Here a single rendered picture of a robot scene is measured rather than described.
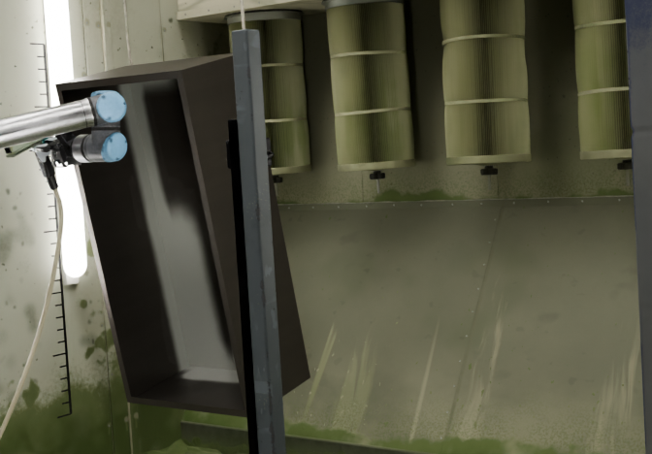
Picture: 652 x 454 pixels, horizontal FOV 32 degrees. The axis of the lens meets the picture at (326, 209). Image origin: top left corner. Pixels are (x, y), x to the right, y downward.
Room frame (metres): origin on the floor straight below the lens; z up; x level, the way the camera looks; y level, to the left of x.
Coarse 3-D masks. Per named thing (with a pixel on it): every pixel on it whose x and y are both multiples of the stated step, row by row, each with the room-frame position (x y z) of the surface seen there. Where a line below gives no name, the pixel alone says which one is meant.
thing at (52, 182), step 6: (24, 144) 3.72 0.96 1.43; (30, 144) 3.74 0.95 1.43; (36, 144) 3.76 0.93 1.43; (42, 144) 3.79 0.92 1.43; (12, 150) 3.68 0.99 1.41; (18, 150) 3.70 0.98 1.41; (24, 150) 3.72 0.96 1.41; (30, 150) 3.79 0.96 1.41; (6, 156) 3.71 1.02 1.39; (12, 156) 3.70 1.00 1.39; (36, 156) 3.80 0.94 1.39; (48, 156) 3.80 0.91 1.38; (42, 162) 3.79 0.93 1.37; (48, 162) 3.80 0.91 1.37; (42, 168) 3.80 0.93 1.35; (48, 168) 3.80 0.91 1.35; (48, 174) 3.80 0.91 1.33; (54, 174) 3.83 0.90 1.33; (48, 180) 3.82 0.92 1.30; (54, 180) 3.82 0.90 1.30; (54, 186) 3.83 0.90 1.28
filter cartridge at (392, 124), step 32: (352, 0) 4.71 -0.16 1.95; (384, 0) 4.72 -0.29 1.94; (352, 32) 4.72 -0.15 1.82; (384, 32) 4.73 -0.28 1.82; (352, 64) 4.74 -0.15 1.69; (384, 64) 4.72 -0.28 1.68; (352, 96) 4.74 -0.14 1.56; (384, 96) 4.72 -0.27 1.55; (352, 128) 4.75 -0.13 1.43; (384, 128) 4.73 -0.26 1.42; (352, 160) 4.75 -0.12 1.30; (384, 160) 4.74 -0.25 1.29
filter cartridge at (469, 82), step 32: (448, 0) 4.44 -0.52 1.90; (480, 0) 4.38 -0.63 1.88; (512, 0) 4.41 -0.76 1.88; (448, 32) 4.46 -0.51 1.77; (480, 32) 4.39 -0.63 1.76; (512, 32) 4.40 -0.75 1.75; (448, 64) 4.46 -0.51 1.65; (480, 64) 4.39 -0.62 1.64; (512, 64) 4.39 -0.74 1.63; (448, 96) 4.46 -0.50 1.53; (480, 96) 4.40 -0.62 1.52; (512, 96) 4.38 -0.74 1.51; (448, 128) 4.48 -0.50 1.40; (480, 128) 4.37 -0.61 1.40; (512, 128) 4.38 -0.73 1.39; (448, 160) 4.47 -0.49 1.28; (480, 160) 4.36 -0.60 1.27; (512, 160) 4.36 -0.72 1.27
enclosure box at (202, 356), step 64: (192, 64) 3.79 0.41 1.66; (128, 128) 4.28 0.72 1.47; (192, 128) 3.69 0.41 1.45; (128, 192) 4.27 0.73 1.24; (192, 192) 4.25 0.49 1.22; (128, 256) 4.25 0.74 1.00; (192, 256) 4.33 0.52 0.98; (128, 320) 4.24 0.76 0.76; (192, 320) 4.41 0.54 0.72; (128, 384) 4.22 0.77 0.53; (192, 384) 4.27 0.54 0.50
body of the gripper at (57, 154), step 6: (54, 144) 3.71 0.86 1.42; (60, 144) 3.70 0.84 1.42; (54, 150) 3.71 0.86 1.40; (60, 150) 3.70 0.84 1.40; (66, 150) 3.71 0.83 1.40; (54, 156) 3.74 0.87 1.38; (60, 156) 3.71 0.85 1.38; (66, 156) 3.72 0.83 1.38; (72, 156) 3.72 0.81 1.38; (54, 162) 3.74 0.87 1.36; (60, 162) 3.75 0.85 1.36; (66, 162) 3.74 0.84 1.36; (72, 162) 3.72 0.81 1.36; (78, 162) 3.70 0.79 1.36; (84, 162) 3.71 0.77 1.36
